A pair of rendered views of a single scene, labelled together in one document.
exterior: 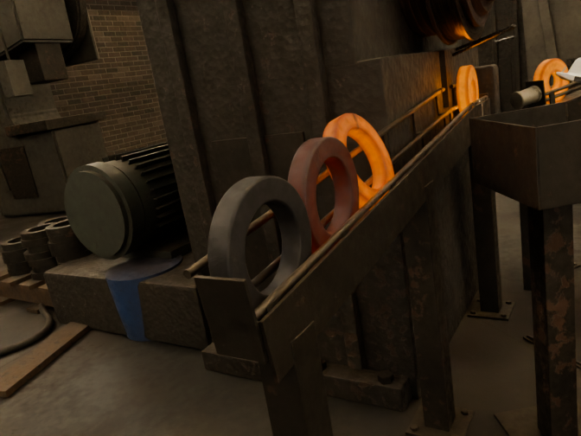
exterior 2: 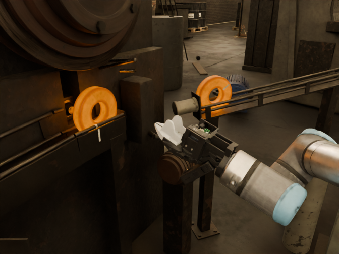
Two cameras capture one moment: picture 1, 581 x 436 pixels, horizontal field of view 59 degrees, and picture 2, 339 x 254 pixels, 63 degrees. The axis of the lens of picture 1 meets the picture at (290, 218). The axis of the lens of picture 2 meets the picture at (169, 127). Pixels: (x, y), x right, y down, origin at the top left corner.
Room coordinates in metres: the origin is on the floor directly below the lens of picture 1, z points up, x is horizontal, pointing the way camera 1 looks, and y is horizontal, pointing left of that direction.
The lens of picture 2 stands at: (0.75, -0.82, 1.05)
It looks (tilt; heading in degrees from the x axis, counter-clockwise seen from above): 24 degrees down; 0
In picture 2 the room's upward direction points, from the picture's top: straight up
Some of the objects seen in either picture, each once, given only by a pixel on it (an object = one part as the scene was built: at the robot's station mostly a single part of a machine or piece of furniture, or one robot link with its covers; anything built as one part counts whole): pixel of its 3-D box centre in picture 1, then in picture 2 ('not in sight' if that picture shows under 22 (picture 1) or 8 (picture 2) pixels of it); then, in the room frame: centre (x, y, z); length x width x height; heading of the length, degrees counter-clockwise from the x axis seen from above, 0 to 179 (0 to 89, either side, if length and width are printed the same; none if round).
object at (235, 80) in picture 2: not in sight; (234, 91); (3.62, -1.49, 0.17); 0.57 x 0.31 x 0.34; 166
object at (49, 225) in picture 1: (121, 229); not in sight; (2.79, 0.94, 0.22); 1.20 x 0.81 x 0.44; 144
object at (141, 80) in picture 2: (481, 103); (137, 109); (1.72, -0.70, 0.68); 0.11 x 0.08 x 0.24; 56
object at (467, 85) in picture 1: (468, 92); (96, 111); (1.56, -0.59, 0.74); 0.16 x 0.03 x 0.16; 147
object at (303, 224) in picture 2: not in sight; (306, 200); (1.73, -1.41, 0.26); 0.12 x 0.12 x 0.52
